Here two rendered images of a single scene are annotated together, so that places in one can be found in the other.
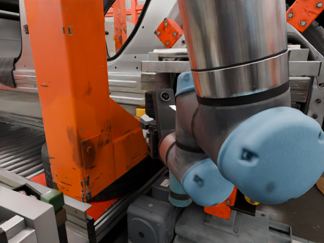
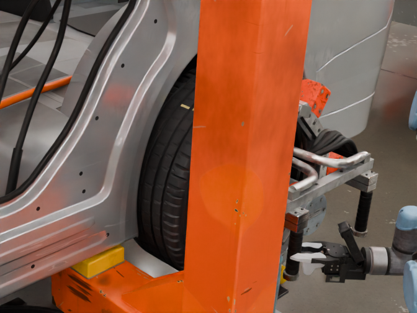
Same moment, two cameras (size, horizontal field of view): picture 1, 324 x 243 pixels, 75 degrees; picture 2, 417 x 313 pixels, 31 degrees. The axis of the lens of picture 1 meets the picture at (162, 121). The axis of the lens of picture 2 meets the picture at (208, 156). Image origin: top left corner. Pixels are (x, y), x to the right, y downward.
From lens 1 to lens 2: 2.01 m
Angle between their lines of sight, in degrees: 71
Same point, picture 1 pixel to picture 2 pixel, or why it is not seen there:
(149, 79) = (304, 219)
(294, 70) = (365, 168)
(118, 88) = (56, 246)
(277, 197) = not seen: outside the picture
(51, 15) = (275, 205)
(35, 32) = (252, 231)
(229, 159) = not seen: outside the picture
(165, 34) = not seen: hidden behind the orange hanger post
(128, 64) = (67, 190)
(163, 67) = (302, 201)
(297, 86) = (374, 181)
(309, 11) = (323, 102)
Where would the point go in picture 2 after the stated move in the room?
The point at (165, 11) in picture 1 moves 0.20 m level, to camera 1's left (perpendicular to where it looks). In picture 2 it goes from (133, 86) to (104, 112)
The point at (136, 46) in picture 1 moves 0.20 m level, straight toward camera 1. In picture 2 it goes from (84, 154) to (160, 163)
